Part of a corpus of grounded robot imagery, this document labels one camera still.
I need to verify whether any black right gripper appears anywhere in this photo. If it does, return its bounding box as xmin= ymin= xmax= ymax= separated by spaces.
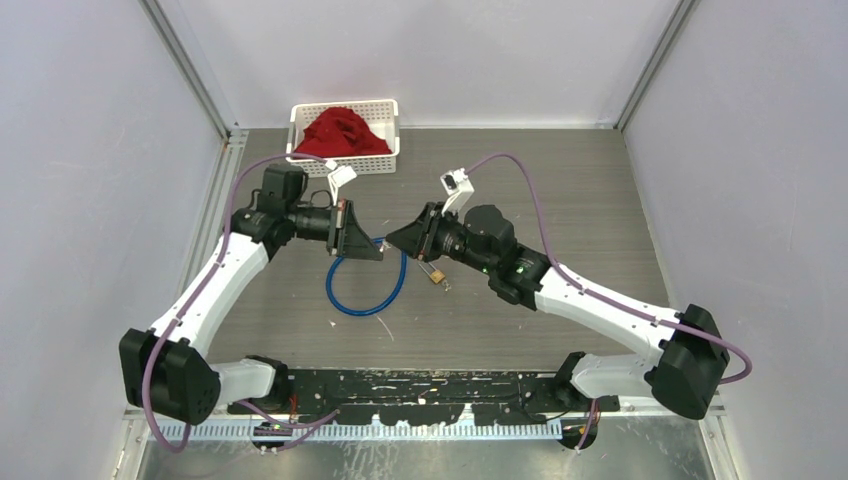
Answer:
xmin=386 ymin=201 xmax=495 ymax=276

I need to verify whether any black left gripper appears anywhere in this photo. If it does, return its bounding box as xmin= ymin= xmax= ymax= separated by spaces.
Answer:
xmin=286 ymin=199 xmax=383 ymax=260

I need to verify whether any brass padlock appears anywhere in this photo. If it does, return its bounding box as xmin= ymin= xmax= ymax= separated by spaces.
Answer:
xmin=418 ymin=261 xmax=446 ymax=285

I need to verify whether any blue cable lock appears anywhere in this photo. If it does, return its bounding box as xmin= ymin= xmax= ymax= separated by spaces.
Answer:
xmin=323 ymin=237 xmax=409 ymax=318

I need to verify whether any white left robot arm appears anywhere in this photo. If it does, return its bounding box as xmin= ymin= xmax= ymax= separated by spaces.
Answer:
xmin=119 ymin=161 xmax=383 ymax=426

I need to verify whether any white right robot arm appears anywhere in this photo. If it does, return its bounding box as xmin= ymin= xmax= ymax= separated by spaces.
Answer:
xmin=386 ymin=202 xmax=730 ymax=420

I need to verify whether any red cloth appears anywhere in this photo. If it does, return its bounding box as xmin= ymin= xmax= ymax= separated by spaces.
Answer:
xmin=294 ymin=107 xmax=391 ymax=158

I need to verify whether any white perforated plastic basket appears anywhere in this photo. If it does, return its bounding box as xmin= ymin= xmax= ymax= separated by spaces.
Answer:
xmin=286 ymin=99 xmax=400 ymax=175

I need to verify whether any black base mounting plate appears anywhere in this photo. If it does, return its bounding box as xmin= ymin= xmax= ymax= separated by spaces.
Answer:
xmin=262 ymin=369 xmax=589 ymax=426

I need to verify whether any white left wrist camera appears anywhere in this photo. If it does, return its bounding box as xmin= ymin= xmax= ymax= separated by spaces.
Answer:
xmin=326 ymin=161 xmax=357 ymax=207

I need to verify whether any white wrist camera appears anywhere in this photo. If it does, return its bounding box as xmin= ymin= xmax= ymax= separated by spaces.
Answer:
xmin=326 ymin=161 xmax=357 ymax=207
xmin=440 ymin=168 xmax=475 ymax=215

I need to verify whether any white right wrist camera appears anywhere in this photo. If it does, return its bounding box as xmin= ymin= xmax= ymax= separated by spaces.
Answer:
xmin=440 ymin=168 xmax=475 ymax=215

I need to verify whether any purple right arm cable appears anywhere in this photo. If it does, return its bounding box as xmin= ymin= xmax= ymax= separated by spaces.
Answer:
xmin=463 ymin=152 xmax=755 ymax=452

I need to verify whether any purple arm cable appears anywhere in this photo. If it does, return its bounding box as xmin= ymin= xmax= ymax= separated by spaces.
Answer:
xmin=463 ymin=152 xmax=755 ymax=452
xmin=142 ymin=152 xmax=340 ymax=454

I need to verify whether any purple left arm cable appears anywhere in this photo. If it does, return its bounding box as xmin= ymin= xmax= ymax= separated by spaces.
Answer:
xmin=142 ymin=152 xmax=340 ymax=454

